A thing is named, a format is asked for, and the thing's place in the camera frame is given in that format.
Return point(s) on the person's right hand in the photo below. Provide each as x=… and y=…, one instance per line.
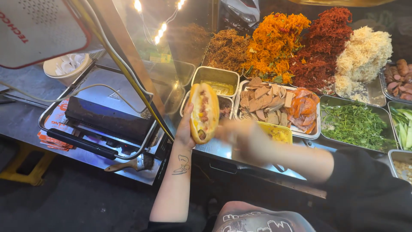
x=249, y=143

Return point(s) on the person's left hand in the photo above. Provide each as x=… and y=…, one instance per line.
x=182, y=132

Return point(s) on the person's right fingers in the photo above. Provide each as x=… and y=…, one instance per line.
x=225, y=130

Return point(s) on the baguette sandwich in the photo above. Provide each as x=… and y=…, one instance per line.
x=204, y=111

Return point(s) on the metal tray of brown pate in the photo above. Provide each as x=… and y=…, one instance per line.
x=226, y=108

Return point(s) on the pile of beige pork slices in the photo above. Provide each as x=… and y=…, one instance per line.
x=264, y=103

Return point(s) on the yellow tub of sauce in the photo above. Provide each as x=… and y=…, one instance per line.
x=277, y=132

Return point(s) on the metal tray of yellow butter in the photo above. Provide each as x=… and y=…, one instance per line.
x=215, y=79

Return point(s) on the metal tray of cold cuts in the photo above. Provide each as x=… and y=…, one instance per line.
x=276, y=111

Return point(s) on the heap of brown shredded meat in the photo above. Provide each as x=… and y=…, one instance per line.
x=227, y=50

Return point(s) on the pile of orange-rimmed ham slices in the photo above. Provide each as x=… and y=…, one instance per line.
x=303, y=109

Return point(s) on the person's grey printed clothing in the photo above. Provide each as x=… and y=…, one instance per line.
x=257, y=219

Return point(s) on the heap of orange shredded meat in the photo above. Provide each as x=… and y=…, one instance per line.
x=275, y=48

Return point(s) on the clear plastic bag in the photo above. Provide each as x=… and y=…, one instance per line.
x=241, y=13

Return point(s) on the black sandwich press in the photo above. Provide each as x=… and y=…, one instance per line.
x=106, y=121

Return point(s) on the heap of red shredded meat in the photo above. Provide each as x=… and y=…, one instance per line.
x=322, y=51

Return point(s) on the metal tray of green herbs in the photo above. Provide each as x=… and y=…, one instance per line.
x=354, y=125

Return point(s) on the person's black sleeve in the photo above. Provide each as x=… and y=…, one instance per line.
x=367, y=193

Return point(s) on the heap of cream meat floss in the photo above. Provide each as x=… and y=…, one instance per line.
x=363, y=58

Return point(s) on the stack of orange paper bags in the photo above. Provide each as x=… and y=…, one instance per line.
x=54, y=129

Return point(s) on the white tub of plastic spoons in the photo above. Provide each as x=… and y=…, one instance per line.
x=66, y=69

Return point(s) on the metal tray of cucumber sticks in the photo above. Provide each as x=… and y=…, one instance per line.
x=402, y=127

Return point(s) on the metal tray of sausages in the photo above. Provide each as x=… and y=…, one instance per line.
x=399, y=80

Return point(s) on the metal tray of pale bits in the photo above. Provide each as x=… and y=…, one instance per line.
x=402, y=167

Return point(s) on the yellow plastic stool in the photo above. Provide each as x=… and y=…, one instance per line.
x=25, y=164

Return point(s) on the white appliance with red rim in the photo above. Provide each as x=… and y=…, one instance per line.
x=38, y=29

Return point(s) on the glass cabinet frame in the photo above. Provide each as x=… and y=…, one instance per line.
x=128, y=64

